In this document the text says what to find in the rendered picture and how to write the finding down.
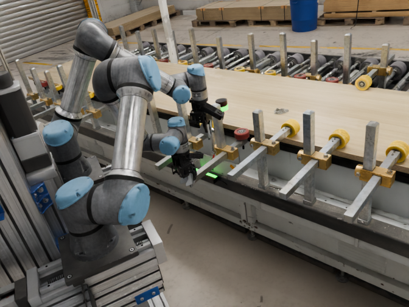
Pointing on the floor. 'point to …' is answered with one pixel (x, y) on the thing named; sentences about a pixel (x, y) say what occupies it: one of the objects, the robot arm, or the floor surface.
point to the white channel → (168, 31)
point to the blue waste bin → (304, 15)
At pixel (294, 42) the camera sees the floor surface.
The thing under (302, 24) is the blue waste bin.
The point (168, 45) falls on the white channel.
